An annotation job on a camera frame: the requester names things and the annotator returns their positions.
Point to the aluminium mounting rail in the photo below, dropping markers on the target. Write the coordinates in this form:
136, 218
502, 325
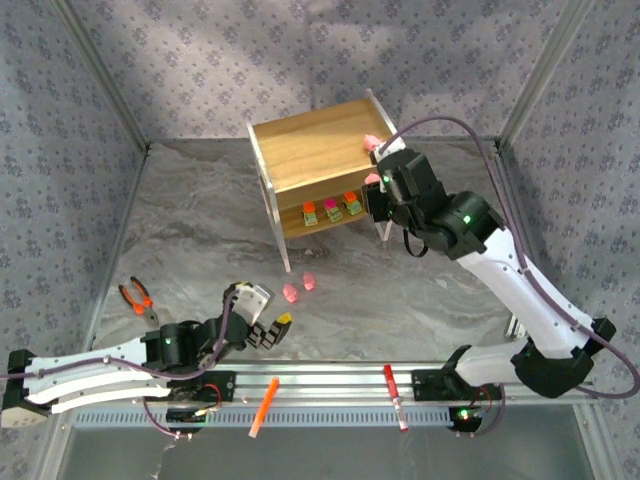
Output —
340, 385

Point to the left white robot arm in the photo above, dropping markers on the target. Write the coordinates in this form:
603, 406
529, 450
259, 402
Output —
85, 357

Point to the red marker pen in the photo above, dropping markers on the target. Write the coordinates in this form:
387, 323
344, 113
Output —
395, 397

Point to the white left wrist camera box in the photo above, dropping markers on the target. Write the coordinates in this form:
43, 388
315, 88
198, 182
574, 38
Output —
252, 302

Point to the orange-topped green toy truck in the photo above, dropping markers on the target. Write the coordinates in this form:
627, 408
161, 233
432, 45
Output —
352, 203
310, 213

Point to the white plastic clip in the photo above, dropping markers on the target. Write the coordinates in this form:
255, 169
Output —
512, 327

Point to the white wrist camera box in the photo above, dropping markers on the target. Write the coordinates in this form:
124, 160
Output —
252, 302
395, 146

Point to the pink plastic pig toy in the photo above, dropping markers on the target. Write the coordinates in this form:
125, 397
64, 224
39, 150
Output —
371, 141
371, 178
290, 293
309, 281

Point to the black controller board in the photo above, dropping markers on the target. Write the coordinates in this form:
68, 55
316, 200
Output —
465, 422
187, 422

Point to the aluminium frame post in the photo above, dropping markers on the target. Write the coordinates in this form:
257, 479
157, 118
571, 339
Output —
542, 75
106, 75

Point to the wooden shelf with white frame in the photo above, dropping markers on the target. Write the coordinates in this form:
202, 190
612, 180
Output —
310, 150

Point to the aluminium table edge rail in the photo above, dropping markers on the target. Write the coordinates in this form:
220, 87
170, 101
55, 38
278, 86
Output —
505, 165
117, 250

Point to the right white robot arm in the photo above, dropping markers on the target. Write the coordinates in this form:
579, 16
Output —
525, 295

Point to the orange marker pen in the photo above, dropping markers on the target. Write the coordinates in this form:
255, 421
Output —
265, 407

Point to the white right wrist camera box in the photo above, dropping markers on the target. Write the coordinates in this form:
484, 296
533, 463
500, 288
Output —
395, 146

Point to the pink-topped green toy truck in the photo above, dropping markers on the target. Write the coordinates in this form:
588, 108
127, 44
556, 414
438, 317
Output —
332, 209

